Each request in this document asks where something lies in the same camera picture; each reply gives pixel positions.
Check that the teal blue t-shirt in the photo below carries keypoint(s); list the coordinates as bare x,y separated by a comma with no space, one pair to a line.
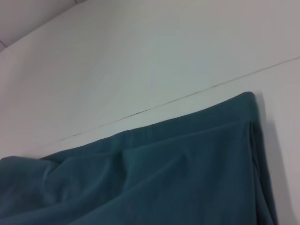
164,175

